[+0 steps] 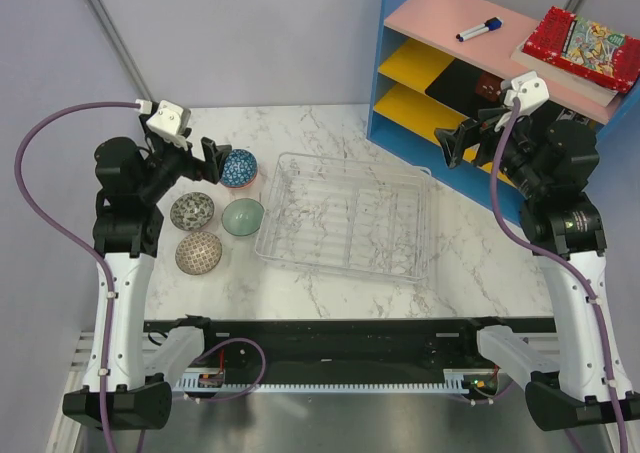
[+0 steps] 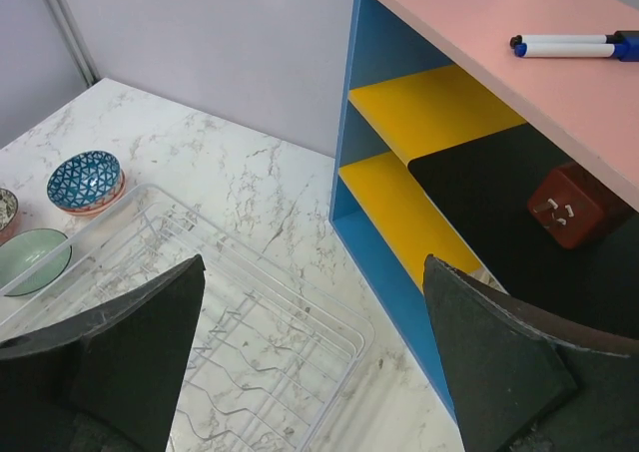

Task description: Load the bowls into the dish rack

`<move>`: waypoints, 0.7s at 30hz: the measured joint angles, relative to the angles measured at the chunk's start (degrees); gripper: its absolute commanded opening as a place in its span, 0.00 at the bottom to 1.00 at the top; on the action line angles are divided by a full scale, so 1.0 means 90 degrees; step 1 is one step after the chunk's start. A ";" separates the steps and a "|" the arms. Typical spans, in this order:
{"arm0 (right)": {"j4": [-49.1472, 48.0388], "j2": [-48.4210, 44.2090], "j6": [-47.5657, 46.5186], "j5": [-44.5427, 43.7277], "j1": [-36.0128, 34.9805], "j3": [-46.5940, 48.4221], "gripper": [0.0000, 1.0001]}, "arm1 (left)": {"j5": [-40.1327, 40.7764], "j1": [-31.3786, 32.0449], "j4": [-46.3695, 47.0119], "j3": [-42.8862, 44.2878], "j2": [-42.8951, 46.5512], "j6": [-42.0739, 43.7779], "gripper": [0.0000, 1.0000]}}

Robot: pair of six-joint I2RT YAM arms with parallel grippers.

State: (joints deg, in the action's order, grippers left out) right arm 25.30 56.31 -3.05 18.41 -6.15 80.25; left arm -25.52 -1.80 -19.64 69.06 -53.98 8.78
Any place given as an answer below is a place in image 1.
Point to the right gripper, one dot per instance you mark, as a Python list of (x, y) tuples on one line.
[(467, 134)]

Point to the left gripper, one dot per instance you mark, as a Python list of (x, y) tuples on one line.
[(209, 168)]

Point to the blue triangle pattern bowl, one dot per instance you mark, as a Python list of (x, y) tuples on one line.
[(240, 169)]

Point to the white wire dish rack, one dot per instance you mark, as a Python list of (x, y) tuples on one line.
[(348, 217)]

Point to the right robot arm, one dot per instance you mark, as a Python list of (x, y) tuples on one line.
[(563, 229)]

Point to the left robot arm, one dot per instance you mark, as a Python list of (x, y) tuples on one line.
[(121, 390)]

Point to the black clipboard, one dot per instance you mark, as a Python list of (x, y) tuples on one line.
[(454, 88)]

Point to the brown cube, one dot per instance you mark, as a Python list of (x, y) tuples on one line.
[(488, 87)]

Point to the green ribbed bowl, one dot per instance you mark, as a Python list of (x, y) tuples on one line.
[(242, 217)]

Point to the blue shelf unit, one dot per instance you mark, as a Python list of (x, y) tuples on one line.
[(437, 63)]

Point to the brown lattice pattern bowl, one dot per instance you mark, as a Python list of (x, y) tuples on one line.
[(198, 253)]

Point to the blue whiteboard marker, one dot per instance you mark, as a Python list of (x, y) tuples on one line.
[(489, 25)]

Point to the grey book under red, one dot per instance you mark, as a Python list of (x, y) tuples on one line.
[(600, 95)]

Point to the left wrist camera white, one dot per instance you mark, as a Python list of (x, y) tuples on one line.
[(167, 120)]

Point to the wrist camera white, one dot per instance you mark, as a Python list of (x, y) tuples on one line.
[(528, 88), (167, 120)]

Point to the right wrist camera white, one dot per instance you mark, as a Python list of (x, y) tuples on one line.
[(528, 88)]

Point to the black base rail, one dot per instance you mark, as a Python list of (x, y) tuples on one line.
[(360, 352)]

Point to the white cable duct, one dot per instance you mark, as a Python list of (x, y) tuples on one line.
[(196, 383)]

